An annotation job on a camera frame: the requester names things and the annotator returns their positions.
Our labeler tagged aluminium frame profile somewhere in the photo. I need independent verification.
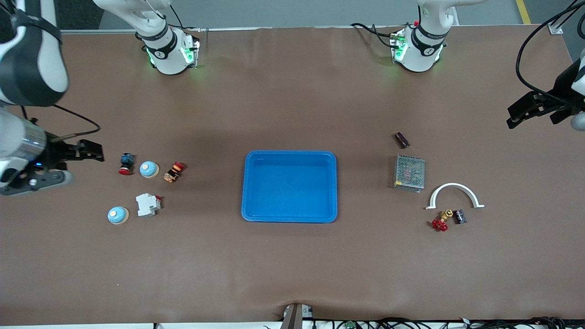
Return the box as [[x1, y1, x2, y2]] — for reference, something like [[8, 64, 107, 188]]
[[547, 0, 585, 35]]

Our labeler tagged blue plastic tray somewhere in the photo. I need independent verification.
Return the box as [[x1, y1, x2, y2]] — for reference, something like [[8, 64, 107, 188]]
[[241, 151, 338, 223]]

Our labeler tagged metal bracket at table edge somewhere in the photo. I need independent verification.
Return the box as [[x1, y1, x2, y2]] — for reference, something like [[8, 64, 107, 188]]
[[280, 303, 314, 329]]

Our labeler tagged brown table cover mat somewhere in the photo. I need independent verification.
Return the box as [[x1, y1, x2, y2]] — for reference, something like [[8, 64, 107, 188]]
[[0, 25, 585, 326]]

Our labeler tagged brass valve with red handle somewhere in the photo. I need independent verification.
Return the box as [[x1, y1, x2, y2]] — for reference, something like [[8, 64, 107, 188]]
[[431, 210, 454, 232]]

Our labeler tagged yellow and red button switch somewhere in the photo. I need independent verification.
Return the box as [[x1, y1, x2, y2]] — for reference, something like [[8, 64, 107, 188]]
[[164, 162, 186, 183]]

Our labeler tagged black base cable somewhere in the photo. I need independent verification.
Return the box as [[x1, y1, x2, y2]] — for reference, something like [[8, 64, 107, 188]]
[[350, 22, 399, 49]]

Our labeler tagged black cable bundle along edge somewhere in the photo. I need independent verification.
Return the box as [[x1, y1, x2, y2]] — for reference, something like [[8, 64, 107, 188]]
[[314, 316, 585, 329]]

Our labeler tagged white arch pipe clamp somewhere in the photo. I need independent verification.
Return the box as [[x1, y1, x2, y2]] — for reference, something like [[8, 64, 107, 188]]
[[425, 183, 485, 210]]

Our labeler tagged white circuit breaker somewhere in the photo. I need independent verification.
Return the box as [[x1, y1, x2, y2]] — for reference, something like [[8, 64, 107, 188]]
[[136, 193, 162, 217]]

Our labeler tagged metal mesh power supply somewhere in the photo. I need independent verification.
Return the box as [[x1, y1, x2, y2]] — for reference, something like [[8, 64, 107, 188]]
[[394, 154, 425, 193]]

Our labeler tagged red and blue push button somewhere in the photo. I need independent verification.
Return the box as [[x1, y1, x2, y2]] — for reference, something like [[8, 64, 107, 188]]
[[118, 153, 136, 175]]

